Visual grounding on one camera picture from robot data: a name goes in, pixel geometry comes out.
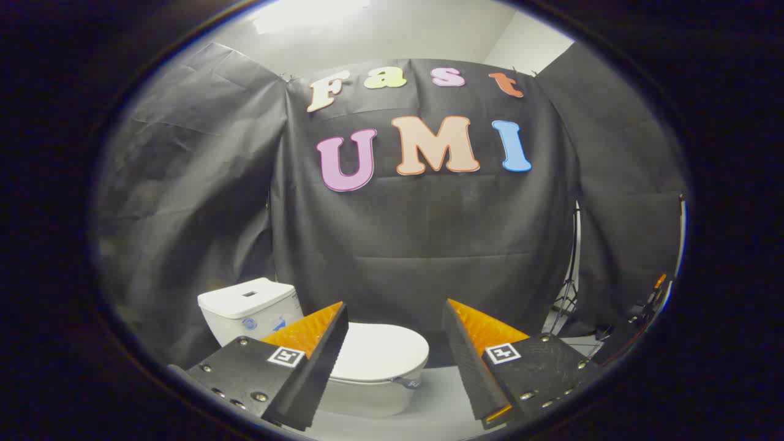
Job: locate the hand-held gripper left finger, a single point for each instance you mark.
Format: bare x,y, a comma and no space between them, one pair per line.
327,355

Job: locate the black light stand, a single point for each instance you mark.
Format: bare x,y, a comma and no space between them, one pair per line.
573,269

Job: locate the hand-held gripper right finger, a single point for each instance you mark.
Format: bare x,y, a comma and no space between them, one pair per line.
465,361

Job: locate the black backdrop cloth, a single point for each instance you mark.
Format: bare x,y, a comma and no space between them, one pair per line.
398,245

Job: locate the black orange-tipped tool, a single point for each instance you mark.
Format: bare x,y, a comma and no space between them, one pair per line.
654,294

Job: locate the white toilet lid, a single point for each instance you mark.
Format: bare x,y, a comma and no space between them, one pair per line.
380,349

